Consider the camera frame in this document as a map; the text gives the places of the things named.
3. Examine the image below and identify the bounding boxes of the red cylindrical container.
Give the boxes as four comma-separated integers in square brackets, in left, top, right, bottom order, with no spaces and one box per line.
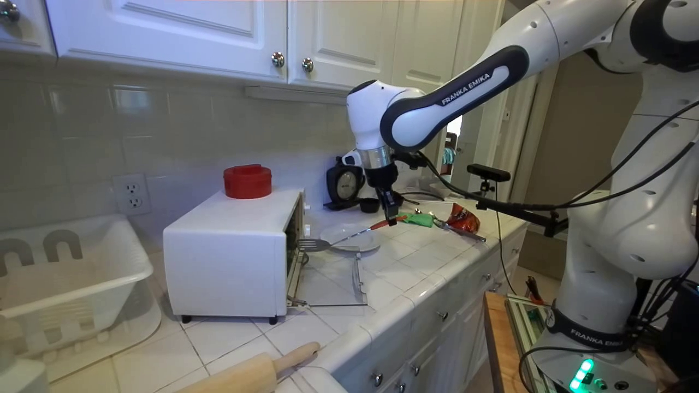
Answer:
[223,164,271,198]

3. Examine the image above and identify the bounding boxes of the green flat packet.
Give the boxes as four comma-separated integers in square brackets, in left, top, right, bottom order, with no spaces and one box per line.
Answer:
[399,211,435,226]

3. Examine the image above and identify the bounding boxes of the white wall outlet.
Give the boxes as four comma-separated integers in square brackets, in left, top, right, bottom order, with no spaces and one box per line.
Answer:
[116,175,151,216]

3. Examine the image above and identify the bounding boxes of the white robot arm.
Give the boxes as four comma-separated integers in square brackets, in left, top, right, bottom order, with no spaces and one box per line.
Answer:
[348,0,699,393]

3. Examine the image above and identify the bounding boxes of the orange-handled metal spatula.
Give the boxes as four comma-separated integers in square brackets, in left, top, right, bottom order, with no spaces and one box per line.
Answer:
[300,221,385,253]

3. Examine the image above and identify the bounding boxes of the white lower cabinet drawers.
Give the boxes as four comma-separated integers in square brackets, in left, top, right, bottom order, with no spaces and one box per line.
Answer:
[319,226,524,393]

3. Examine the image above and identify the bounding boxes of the white toaster oven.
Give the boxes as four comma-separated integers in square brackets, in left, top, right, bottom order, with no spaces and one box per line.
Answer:
[161,187,303,321]

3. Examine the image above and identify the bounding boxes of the white upper cabinets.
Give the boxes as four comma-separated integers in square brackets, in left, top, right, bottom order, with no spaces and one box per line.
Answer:
[0,0,504,88]

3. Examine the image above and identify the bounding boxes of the white dish rack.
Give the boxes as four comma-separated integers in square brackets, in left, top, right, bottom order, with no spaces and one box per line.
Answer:
[0,216,153,356]

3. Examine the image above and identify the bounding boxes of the red snack bag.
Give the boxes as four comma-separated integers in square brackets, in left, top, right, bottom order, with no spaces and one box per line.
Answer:
[448,202,481,239]

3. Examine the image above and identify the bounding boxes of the black small measuring cup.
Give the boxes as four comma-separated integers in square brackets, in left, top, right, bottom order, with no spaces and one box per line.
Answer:
[359,198,380,214]

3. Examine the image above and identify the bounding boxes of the black table clock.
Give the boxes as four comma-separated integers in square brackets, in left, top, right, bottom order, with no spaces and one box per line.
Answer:
[326,161,365,209]

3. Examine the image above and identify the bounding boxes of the wooden rolling pin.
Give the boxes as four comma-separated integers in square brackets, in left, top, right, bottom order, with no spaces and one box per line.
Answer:
[180,343,322,393]

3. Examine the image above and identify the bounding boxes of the glass oven door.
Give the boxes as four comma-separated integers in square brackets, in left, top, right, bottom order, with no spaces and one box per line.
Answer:
[287,250,366,308]

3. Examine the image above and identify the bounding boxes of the white round plate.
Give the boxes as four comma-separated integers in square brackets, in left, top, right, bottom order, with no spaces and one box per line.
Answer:
[322,223,380,253]

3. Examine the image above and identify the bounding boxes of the black camera on stand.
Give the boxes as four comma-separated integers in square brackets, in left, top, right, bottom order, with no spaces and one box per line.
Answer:
[466,161,585,239]

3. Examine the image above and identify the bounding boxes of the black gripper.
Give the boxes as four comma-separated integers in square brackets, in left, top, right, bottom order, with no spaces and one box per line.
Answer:
[365,164,402,223]

